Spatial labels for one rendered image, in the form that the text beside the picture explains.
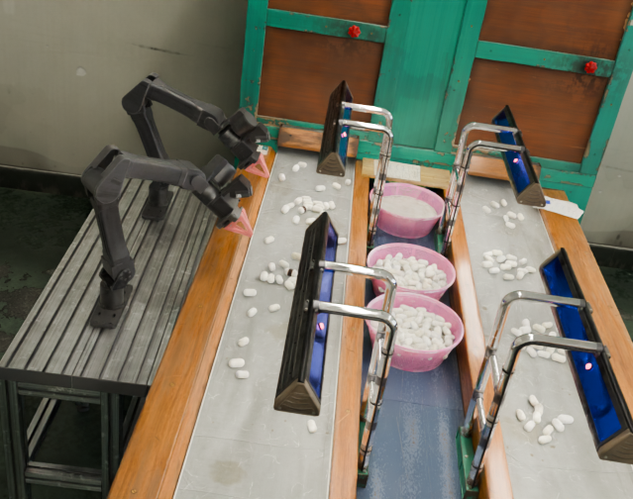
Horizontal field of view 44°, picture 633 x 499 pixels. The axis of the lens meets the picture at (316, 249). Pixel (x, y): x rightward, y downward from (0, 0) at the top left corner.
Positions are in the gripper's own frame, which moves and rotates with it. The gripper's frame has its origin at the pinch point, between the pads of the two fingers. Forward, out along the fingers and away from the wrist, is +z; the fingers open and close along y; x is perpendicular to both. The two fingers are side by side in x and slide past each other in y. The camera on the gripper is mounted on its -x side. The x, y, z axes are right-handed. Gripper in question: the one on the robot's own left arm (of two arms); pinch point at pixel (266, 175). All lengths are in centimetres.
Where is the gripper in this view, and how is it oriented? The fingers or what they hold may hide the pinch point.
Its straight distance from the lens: 257.9
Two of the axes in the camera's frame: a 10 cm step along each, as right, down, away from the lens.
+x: -7.4, 5.5, 3.8
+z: 6.6, 6.7, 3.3
